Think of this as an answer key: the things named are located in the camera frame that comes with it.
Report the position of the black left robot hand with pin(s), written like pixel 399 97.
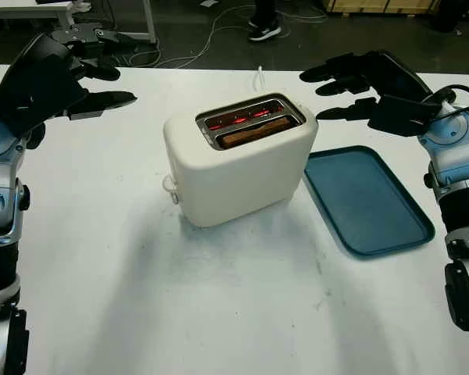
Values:
pixel 41 48

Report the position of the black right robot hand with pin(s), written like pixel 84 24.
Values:
pixel 398 74

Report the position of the brown toast slice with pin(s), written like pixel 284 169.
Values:
pixel 254 134

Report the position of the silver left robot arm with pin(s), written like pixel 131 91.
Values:
pixel 0 195

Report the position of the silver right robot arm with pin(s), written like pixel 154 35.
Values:
pixel 459 156

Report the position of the person in cream jacket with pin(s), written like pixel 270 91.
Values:
pixel 263 29

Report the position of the cream white two-slot toaster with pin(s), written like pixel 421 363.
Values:
pixel 234 176

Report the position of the white metal-legged desk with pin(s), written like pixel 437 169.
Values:
pixel 23 9

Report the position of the black flat device on desk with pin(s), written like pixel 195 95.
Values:
pixel 54 1

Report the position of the wooden pallet crate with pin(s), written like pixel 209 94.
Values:
pixel 394 6

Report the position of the black bag on floor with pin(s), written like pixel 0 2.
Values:
pixel 445 17

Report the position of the teal plastic tray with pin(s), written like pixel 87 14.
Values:
pixel 363 199

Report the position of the white paper sheet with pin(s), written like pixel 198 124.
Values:
pixel 208 2

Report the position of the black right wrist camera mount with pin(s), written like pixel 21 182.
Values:
pixel 404 115

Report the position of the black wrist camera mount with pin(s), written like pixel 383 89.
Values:
pixel 404 115
pixel 35 97

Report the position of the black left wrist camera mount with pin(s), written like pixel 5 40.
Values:
pixel 35 97

